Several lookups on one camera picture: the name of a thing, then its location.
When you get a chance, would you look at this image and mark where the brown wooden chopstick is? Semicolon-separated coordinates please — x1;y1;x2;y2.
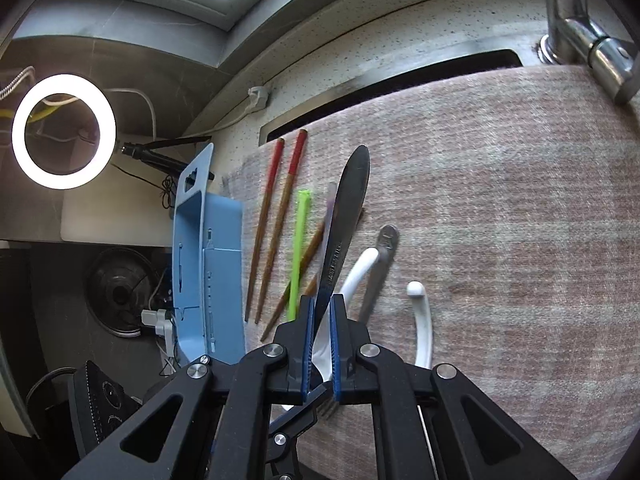
303;274;318;297
259;220;326;342

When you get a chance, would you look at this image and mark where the green plastic spoon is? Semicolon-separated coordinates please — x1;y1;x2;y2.
286;190;311;322

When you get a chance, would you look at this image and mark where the black metal knife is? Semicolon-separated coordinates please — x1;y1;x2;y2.
314;145;370;330

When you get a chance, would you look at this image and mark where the red-tipped wooden chopstick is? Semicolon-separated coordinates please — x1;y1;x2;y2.
254;129;308;324
244;139;285;322

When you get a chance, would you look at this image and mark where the chrome kitchen faucet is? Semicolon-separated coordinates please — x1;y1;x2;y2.
538;0;639;105

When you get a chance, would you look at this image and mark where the blue plastic utensil basket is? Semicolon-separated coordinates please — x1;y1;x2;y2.
171;144;245;365

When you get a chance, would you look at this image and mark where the pink plaid cloth mat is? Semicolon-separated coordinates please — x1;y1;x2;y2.
219;62;640;480

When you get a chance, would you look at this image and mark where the black round fan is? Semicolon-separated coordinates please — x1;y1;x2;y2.
82;247;160;338

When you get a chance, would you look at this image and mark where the black tripod stand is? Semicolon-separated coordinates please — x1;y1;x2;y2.
118;134;215;182

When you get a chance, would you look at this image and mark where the black camera box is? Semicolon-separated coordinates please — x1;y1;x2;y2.
67;361;141;458

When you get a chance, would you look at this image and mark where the white cable clip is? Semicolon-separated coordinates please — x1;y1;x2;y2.
245;86;270;114

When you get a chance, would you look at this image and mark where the white ring light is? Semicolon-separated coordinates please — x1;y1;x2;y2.
11;74;116;190

